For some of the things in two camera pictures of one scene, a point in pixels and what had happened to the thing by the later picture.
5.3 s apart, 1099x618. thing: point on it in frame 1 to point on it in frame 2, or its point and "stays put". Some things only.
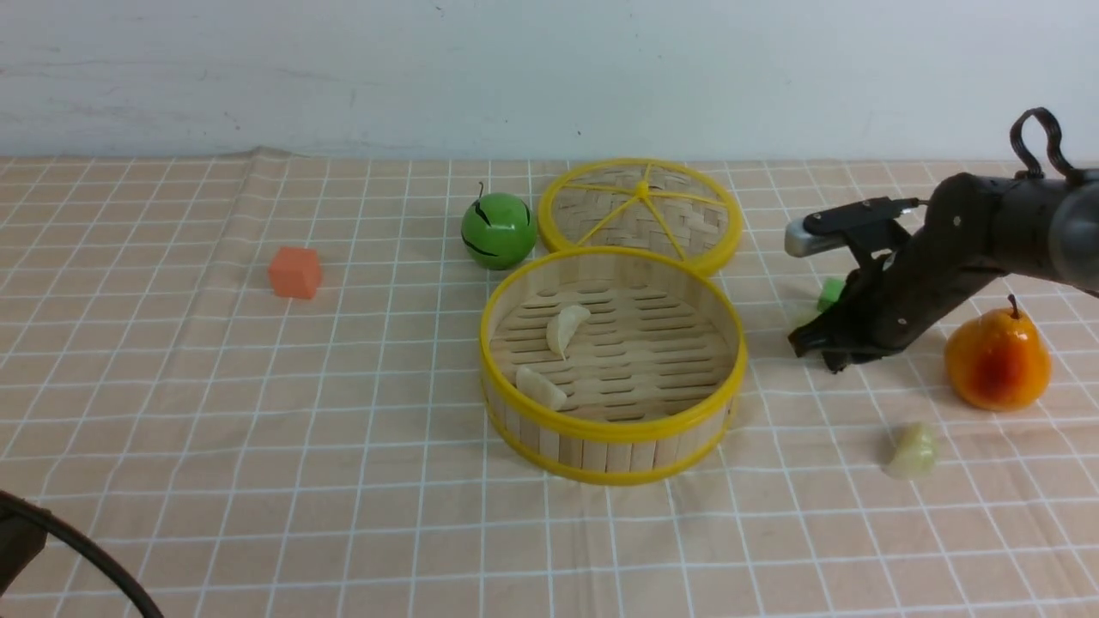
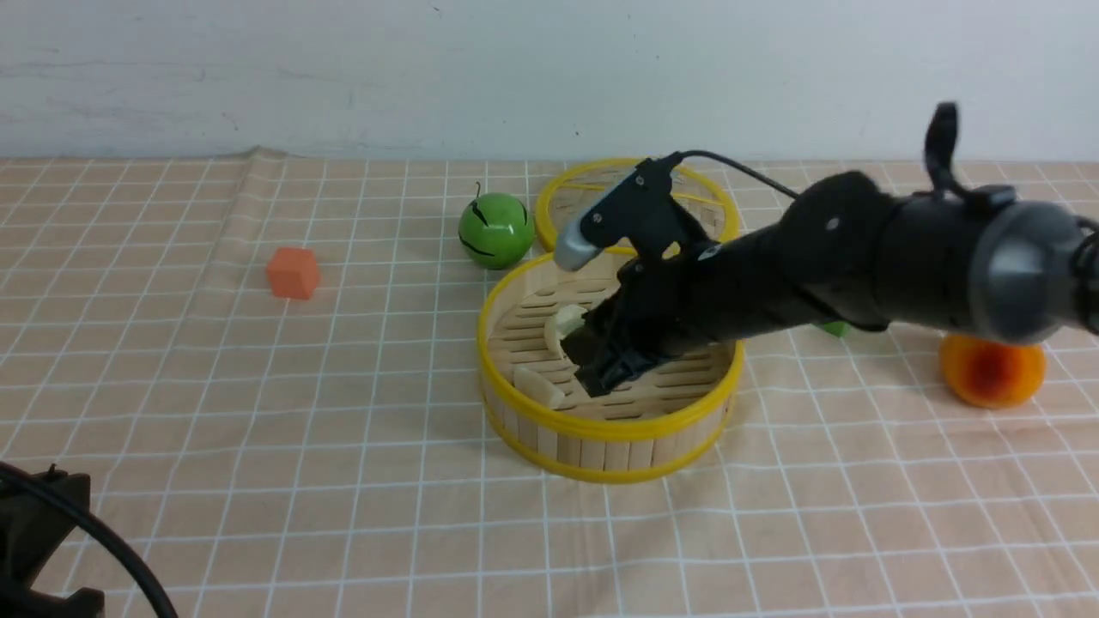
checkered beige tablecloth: (256, 382) stays put
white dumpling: (563, 326) stays put
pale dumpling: (535, 387) stays put
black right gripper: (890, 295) to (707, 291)
